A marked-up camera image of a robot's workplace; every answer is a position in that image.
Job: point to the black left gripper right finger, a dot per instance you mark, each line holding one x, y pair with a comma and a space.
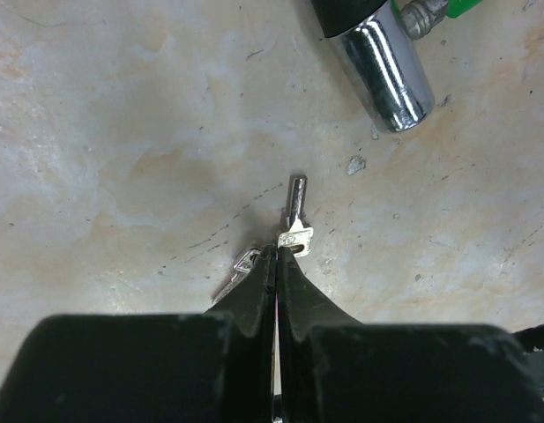
335, 368

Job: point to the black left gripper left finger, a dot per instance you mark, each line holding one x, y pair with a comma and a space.
216, 366

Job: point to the small silver key pair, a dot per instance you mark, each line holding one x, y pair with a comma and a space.
296, 236

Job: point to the green cable lock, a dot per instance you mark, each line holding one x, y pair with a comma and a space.
374, 42

